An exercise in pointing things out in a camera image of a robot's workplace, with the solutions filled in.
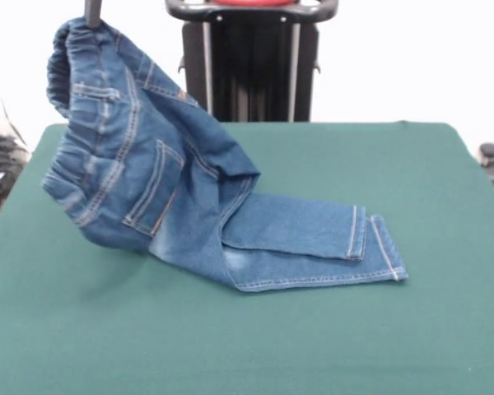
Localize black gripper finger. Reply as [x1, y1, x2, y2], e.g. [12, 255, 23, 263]
[84, 0, 104, 30]

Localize thin grey cable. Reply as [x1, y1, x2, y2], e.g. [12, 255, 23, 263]
[0, 76, 28, 149]

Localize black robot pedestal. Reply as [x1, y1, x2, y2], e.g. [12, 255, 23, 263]
[164, 0, 339, 123]

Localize dark green table cloth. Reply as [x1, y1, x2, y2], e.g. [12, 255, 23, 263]
[0, 120, 494, 395]

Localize black cable bundle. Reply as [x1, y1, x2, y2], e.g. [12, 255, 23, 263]
[0, 135, 30, 215]

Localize blue denim jeans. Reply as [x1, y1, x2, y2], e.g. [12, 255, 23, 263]
[40, 16, 409, 295]

